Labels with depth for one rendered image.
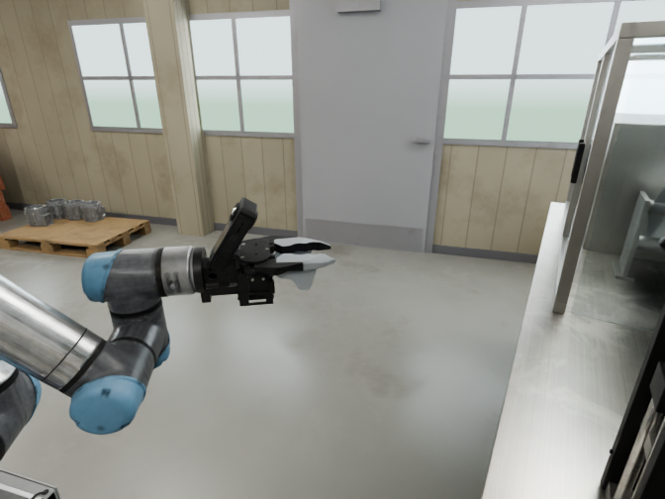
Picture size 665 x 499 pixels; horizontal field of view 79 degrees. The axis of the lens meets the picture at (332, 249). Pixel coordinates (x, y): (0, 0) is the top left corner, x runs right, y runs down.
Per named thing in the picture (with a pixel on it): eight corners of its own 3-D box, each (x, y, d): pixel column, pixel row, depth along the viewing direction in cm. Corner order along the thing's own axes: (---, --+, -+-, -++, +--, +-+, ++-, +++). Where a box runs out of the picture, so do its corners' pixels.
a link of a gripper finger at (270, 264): (304, 261, 64) (248, 260, 64) (304, 251, 63) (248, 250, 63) (302, 277, 60) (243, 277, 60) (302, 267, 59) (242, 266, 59)
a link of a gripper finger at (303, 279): (333, 283, 66) (277, 283, 66) (334, 252, 63) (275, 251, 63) (333, 295, 63) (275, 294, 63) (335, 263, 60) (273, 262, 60)
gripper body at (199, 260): (275, 277, 70) (203, 282, 68) (273, 233, 66) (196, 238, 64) (277, 304, 64) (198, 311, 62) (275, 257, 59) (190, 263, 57)
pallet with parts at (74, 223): (154, 232, 432) (149, 203, 419) (94, 261, 361) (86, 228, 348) (67, 223, 462) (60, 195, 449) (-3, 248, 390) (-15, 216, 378)
